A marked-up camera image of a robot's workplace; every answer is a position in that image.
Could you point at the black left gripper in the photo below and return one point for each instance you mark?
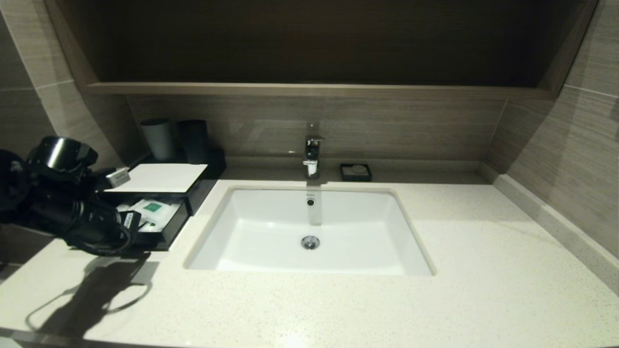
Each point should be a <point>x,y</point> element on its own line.
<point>92,222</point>

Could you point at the square shower cap packet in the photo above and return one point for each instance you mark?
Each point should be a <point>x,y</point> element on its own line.
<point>154,210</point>

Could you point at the black glossy drawer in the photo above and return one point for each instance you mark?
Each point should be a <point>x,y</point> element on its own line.
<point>169,234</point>

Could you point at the dark tumbler cup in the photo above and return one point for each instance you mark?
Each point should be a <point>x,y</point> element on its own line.
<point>194,142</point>

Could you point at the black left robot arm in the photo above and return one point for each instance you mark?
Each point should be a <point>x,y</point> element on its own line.
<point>29,188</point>

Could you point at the black box white ribbed top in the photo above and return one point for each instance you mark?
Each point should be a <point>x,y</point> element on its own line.
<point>164,178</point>

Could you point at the grey cup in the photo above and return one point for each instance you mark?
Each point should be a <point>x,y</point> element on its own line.
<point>159,140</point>

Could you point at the white sink basin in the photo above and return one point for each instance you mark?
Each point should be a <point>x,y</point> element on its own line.
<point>271,227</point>

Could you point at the chrome sink drain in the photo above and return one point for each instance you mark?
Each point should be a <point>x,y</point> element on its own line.
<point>310,241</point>

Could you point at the chrome faucet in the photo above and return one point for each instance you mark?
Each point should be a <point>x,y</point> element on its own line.
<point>312,152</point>

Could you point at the black soap dish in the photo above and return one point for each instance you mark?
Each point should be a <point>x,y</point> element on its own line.
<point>344,174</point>

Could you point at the round beige soap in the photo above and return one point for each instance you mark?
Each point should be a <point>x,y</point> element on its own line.
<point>358,169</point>

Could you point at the wooden wall shelf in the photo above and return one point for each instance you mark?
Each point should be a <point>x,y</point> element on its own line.
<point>309,89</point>

